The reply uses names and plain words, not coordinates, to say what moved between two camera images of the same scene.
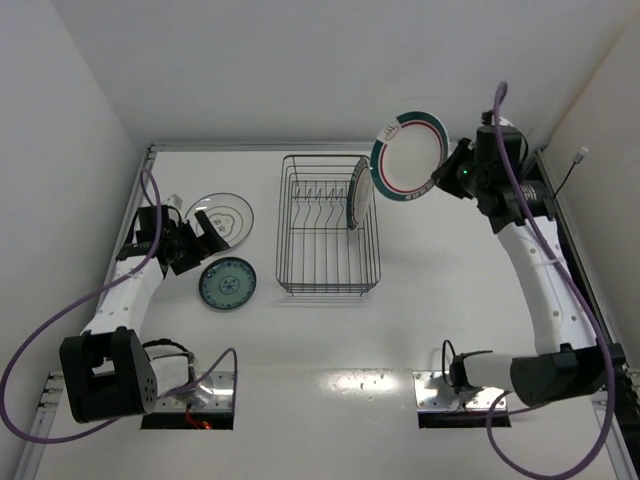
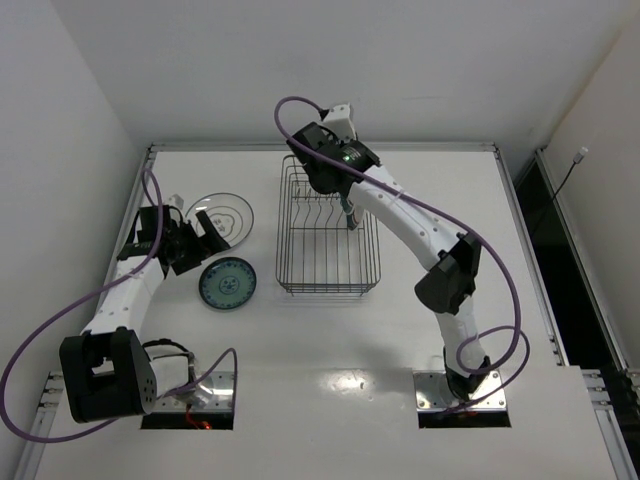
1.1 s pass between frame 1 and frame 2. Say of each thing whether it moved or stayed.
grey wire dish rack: stayed
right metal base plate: stayed
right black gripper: moved
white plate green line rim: stayed
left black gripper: stayed
